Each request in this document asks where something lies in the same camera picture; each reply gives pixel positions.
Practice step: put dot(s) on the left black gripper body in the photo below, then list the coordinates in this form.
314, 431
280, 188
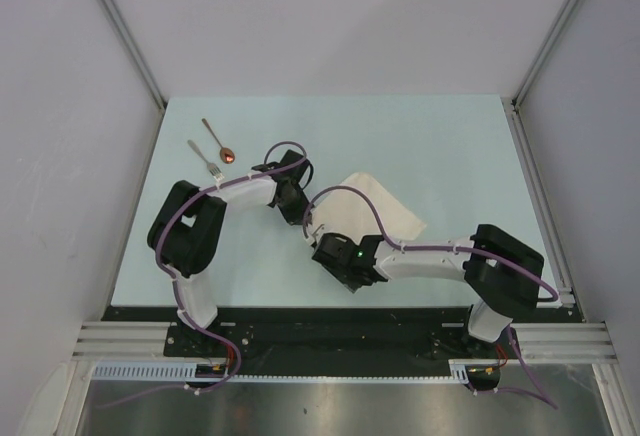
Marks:
297, 207

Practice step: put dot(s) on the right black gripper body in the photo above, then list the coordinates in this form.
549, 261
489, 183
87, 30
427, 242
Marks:
343, 276

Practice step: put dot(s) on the white cloth napkin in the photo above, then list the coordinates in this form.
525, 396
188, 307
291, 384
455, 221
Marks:
356, 207

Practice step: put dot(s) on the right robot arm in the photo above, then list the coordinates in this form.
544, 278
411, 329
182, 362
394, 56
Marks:
503, 272

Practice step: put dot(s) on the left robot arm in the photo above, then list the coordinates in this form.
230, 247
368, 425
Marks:
185, 233

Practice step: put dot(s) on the copper spoon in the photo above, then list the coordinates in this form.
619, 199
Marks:
226, 155

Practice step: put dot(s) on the silver fork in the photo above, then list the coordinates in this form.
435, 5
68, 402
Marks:
212, 168

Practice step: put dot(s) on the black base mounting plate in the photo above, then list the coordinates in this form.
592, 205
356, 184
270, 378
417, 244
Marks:
327, 342

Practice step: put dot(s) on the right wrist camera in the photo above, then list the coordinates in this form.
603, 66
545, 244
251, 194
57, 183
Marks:
314, 235

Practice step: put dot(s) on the right aluminium frame post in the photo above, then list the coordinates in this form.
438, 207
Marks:
552, 38

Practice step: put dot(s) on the aluminium frame post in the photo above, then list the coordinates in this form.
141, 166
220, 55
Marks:
552, 38
126, 38

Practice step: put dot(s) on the aluminium cross rail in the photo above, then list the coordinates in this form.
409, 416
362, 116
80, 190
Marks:
539, 343

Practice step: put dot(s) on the left aluminium frame post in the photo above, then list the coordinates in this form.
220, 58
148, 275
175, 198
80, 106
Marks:
126, 38

